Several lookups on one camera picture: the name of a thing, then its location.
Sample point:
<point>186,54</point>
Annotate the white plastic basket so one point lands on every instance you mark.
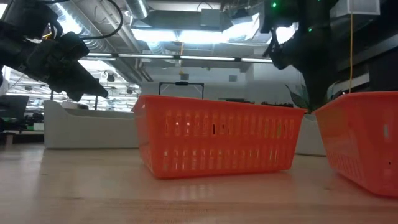
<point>90,130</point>

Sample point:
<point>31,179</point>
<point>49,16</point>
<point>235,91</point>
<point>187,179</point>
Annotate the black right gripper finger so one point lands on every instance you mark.
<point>318,93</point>

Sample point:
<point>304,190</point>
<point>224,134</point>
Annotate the long ceiling light bar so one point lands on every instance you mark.
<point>174,57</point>

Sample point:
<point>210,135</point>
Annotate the grey wall vent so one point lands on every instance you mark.
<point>184,76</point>
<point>233,78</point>

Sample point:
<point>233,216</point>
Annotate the black frame stand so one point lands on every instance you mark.
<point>182,83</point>

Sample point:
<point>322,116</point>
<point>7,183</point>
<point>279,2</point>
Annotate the dark shelving unit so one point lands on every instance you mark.
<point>376,62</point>

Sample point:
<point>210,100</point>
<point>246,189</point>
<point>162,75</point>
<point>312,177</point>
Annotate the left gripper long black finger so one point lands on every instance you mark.
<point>84,79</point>

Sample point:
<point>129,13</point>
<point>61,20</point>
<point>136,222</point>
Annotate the round silver air duct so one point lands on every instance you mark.
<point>136,7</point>

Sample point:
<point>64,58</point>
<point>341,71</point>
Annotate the dark monitor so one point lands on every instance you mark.
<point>14,105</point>

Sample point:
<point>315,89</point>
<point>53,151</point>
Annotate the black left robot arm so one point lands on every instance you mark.
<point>18,28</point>

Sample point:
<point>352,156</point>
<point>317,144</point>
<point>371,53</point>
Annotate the left gripper short black finger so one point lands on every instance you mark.
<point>66,88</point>

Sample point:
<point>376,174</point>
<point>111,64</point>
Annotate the orange plastic basket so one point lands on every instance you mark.
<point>217,137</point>
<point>363,140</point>

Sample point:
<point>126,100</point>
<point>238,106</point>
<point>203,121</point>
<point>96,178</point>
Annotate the white planter with plant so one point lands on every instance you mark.
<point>311,137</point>

